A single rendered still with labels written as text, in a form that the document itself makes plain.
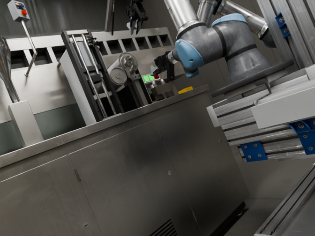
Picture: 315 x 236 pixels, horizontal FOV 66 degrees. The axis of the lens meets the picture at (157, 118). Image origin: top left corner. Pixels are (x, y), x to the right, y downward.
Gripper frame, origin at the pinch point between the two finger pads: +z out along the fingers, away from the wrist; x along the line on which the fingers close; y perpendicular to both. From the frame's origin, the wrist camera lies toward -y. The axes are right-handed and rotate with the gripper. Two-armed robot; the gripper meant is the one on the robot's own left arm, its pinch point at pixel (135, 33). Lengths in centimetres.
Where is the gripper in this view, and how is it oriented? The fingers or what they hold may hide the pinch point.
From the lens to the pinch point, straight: 164.4
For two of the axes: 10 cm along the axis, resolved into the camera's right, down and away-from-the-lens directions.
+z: -1.9, 7.9, 5.9
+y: -6.7, -5.4, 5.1
